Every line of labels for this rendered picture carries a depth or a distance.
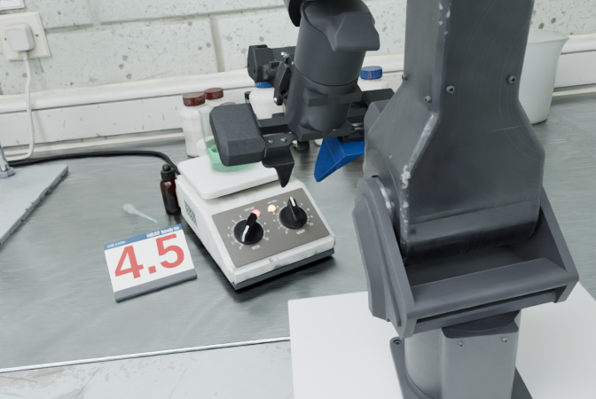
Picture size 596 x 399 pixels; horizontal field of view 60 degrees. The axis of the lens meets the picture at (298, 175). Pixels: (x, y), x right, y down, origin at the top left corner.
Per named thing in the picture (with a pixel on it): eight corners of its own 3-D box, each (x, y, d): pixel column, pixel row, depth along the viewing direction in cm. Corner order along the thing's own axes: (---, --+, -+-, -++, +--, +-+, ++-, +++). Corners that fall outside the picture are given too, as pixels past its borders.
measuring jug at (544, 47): (449, 116, 102) (450, 39, 96) (482, 99, 110) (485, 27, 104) (545, 133, 89) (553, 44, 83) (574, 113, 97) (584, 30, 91)
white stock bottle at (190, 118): (199, 160, 93) (188, 101, 89) (181, 153, 97) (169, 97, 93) (225, 150, 97) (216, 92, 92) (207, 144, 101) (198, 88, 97)
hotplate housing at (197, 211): (339, 255, 61) (334, 194, 57) (233, 295, 55) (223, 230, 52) (262, 190, 79) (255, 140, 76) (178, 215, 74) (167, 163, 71)
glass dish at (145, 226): (145, 257, 64) (142, 241, 63) (129, 241, 68) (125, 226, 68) (185, 239, 67) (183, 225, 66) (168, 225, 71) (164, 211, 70)
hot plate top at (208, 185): (298, 174, 64) (297, 167, 63) (204, 201, 59) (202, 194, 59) (259, 147, 73) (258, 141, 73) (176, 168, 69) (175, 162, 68)
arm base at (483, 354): (542, 423, 26) (556, 330, 23) (411, 435, 26) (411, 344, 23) (491, 326, 32) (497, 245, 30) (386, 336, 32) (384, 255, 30)
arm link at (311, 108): (439, 78, 45) (409, 35, 48) (226, 99, 39) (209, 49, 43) (410, 144, 51) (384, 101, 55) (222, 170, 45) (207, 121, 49)
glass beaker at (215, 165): (197, 173, 65) (184, 108, 62) (233, 156, 70) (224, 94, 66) (236, 184, 61) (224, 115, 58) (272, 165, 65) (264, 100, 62)
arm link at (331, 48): (402, 26, 36) (362, -43, 42) (325, 26, 35) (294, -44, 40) (376, 99, 42) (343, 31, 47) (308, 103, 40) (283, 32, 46)
